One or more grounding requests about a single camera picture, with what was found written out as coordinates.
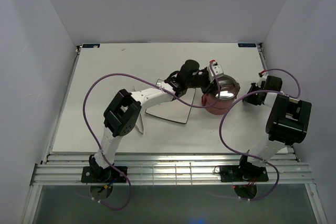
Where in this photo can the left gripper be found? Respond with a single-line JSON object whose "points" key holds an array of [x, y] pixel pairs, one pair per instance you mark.
{"points": [[210, 87]]}

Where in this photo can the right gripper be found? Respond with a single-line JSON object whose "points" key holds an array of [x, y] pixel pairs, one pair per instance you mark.
{"points": [[250, 99]]}

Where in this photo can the pink bowl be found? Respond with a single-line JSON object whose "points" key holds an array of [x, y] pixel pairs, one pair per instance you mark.
{"points": [[218, 109], [209, 100]]}

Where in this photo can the grey lunch box lid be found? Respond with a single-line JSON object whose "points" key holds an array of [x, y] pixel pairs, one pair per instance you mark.
{"points": [[229, 89]]}

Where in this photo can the white square plate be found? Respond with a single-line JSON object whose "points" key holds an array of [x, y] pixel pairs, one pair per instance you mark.
{"points": [[173, 111]]}

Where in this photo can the metal tongs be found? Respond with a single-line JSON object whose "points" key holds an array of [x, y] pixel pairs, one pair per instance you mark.
{"points": [[139, 124]]}

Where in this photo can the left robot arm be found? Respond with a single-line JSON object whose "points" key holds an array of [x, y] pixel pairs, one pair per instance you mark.
{"points": [[121, 115]]}

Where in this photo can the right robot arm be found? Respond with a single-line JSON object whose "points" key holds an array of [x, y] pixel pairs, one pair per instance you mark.
{"points": [[287, 124]]}

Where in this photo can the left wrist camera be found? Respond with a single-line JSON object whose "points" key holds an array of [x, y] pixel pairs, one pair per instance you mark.
{"points": [[215, 70]]}

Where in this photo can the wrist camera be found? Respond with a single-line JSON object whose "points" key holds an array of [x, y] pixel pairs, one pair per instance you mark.
{"points": [[215, 70], [262, 77]]}

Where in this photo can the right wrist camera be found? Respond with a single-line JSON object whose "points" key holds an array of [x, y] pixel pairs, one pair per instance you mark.
{"points": [[262, 77]]}

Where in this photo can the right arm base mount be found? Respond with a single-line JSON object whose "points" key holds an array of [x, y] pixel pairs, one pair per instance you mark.
{"points": [[241, 173]]}

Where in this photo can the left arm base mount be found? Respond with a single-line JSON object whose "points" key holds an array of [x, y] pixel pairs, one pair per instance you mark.
{"points": [[108, 175]]}

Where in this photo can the aluminium frame rail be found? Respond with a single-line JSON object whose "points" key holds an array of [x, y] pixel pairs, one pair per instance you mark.
{"points": [[166, 169]]}

